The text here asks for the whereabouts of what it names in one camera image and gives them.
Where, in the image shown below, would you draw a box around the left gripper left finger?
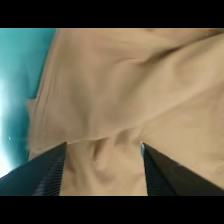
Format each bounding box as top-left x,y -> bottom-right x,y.
0,141 -> 68,197

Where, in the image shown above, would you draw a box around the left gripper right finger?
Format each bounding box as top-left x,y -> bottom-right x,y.
140,141 -> 224,197

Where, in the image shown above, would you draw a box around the tan shirt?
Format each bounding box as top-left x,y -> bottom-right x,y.
26,28 -> 224,197

